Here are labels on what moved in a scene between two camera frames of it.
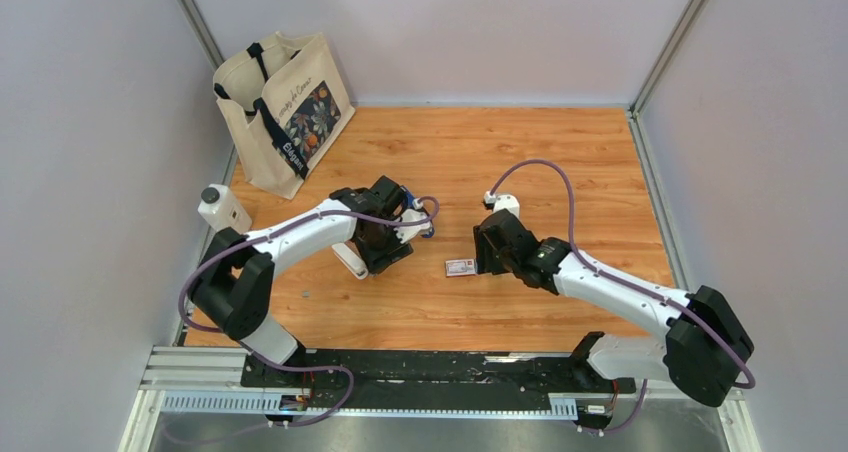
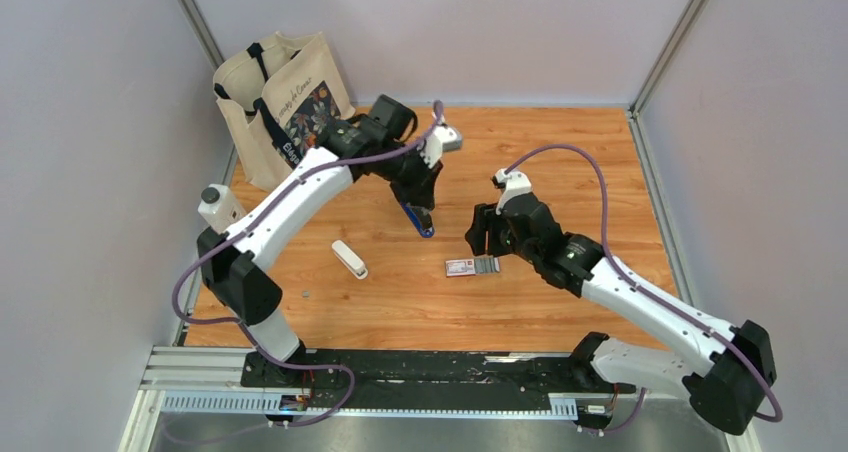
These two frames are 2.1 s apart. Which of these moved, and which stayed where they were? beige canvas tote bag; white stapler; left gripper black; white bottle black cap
Moved: left gripper black
Stayed: white stapler; beige canvas tote bag; white bottle black cap
